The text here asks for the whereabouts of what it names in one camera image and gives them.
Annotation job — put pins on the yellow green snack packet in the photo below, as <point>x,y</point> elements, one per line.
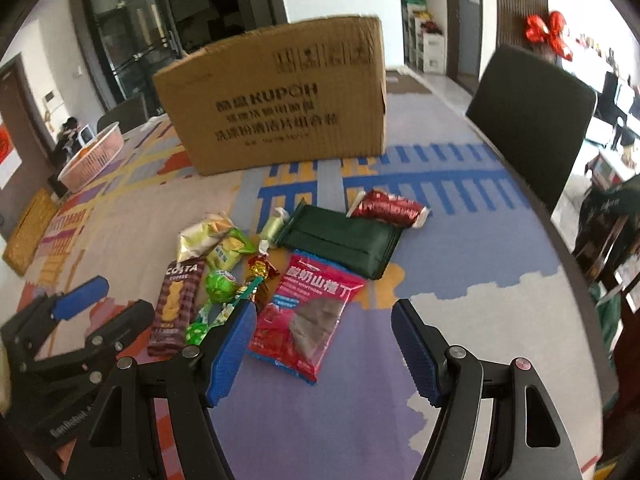
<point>227,250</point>

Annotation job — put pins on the brown entrance door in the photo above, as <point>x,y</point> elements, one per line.
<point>27,105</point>

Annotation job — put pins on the brown striped biscuit packet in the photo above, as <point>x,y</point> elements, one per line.
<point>175,305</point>

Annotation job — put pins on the pale green wrapped candy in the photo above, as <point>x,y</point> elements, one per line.
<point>272,227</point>

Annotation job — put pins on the small white shelf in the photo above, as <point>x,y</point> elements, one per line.
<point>86,134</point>

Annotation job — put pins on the red bow balloon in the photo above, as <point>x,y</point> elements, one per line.
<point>542,27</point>

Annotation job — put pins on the white drawer unit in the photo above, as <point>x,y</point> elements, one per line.
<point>430,50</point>

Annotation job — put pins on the pile of oranges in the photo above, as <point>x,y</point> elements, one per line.
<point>80,154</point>

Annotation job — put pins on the black framed glass door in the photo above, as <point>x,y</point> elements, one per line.
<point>150,25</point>

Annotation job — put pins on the brown cardboard box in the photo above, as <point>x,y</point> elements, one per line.
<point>280,110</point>

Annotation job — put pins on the white wall intercom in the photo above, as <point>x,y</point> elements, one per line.
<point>49,97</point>

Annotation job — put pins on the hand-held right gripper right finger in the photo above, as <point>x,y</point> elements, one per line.
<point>417,355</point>

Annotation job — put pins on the dark plush toy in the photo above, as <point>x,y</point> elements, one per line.
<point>69,130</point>

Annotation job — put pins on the red and white door poster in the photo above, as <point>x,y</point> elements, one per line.
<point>7,160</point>

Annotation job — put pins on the brown interior door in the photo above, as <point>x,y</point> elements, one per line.
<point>467,20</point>

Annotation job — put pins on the pink plastic basket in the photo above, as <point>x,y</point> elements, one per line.
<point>97,160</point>

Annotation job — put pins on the dark green packet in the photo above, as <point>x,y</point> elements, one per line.
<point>340,240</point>

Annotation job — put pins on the green floral cloth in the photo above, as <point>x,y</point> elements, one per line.
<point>610,205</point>

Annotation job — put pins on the dark upholstered chair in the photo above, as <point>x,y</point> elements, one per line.
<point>535,120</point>
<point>125,112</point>

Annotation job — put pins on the red gold foil candy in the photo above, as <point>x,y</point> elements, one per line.
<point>260,267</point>

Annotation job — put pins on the silver gold snack packet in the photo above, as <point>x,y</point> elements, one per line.
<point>200,235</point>

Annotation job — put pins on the red foil snack packet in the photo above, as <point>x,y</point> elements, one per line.
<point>390,207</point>

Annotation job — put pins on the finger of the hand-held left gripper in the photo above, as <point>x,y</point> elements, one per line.
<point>125,322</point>
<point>82,297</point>

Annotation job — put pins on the wooden chair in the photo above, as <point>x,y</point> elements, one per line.
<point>607,255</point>

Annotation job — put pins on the red pink snack bag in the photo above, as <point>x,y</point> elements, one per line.
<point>300,320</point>

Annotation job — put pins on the yellow woven mat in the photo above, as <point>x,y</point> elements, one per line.
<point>27,235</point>

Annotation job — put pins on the small green lollipop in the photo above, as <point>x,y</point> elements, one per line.
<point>195,332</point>

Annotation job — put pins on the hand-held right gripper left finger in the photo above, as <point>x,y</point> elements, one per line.
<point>231,355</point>

